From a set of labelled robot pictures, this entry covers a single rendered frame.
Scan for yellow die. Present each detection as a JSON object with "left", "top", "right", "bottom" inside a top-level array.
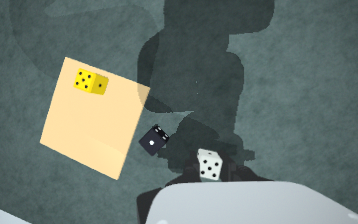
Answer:
[{"left": 73, "top": 68, "right": 108, "bottom": 95}]

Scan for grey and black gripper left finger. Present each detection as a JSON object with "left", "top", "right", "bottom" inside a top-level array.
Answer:
[{"left": 136, "top": 150, "right": 202, "bottom": 224}]

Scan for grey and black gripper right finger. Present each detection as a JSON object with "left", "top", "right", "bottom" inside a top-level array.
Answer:
[{"left": 217, "top": 150, "right": 274, "bottom": 182}]

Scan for beige square mat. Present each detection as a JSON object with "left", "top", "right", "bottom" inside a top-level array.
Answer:
[{"left": 40, "top": 57, "right": 150, "bottom": 179}]

